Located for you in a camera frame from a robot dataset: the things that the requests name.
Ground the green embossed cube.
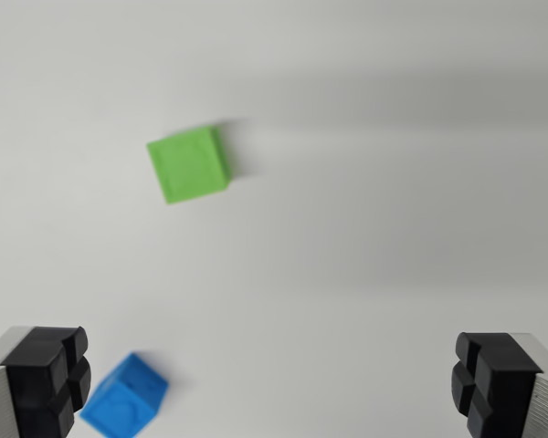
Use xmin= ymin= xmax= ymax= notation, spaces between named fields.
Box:
xmin=146 ymin=123 xmax=234 ymax=206

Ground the blue embossed cube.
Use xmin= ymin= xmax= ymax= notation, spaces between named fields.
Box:
xmin=79 ymin=351 xmax=170 ymax=438

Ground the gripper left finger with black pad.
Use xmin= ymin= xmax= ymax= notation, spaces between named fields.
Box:
xmin=0 ymin=325 xmax=92 ymax=438

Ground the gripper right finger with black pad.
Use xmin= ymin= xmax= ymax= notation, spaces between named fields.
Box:
xmin=450 ymin=331 xmax=548 ymax=438

